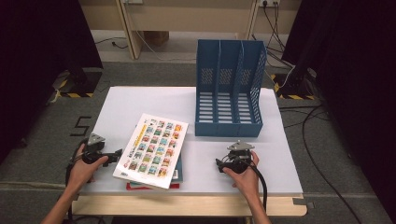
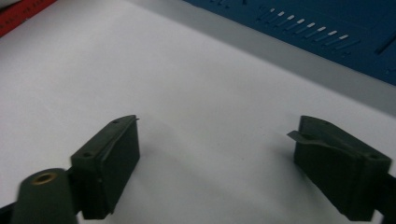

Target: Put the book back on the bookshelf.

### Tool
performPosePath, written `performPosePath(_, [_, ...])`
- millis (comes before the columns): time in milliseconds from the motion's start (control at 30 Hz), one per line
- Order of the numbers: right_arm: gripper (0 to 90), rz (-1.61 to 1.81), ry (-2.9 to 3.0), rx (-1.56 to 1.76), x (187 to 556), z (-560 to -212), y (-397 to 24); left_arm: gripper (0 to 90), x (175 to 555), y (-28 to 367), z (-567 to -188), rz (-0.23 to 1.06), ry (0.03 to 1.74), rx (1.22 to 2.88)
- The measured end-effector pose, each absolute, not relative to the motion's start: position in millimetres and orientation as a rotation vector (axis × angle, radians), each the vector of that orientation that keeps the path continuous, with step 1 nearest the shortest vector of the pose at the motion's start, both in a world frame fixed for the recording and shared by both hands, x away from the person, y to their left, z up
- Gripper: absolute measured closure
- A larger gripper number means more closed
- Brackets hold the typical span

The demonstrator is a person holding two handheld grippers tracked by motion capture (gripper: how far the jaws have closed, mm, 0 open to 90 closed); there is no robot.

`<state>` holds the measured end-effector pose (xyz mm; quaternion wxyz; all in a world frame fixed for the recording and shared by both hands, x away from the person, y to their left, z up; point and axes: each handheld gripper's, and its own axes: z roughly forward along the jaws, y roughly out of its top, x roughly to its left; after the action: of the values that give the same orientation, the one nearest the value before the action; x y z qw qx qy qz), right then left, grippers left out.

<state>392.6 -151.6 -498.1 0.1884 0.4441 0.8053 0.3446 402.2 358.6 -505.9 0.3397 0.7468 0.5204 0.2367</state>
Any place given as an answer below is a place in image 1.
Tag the beige wooden desk frame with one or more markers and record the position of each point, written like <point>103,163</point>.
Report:
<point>186,18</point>

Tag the black curtain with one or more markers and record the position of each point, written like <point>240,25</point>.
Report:
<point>31,62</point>
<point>358,62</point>

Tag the light wooden table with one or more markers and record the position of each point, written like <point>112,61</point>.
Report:
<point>186,205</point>

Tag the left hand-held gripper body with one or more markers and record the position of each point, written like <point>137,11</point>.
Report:
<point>93,151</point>

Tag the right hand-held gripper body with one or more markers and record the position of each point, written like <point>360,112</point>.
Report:
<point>238,158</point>

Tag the teal night-scene book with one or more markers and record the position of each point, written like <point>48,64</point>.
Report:
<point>179,168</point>

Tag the black stand base striped tape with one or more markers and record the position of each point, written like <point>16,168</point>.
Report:
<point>77,84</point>
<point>295,85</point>

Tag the grey tape piece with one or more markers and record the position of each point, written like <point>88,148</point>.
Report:
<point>300,201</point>

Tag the blue file rack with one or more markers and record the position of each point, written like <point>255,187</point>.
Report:
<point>229,93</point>

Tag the person's right hand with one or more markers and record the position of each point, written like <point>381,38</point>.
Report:
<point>247,180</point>

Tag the red book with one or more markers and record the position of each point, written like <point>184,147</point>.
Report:
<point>134,187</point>

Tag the person's left hand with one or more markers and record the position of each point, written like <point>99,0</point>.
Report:
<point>81,174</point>

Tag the white book with picture grid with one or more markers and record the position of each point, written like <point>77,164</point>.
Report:
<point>152,149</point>

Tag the white wall socket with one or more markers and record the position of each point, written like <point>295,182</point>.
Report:
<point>269,2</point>

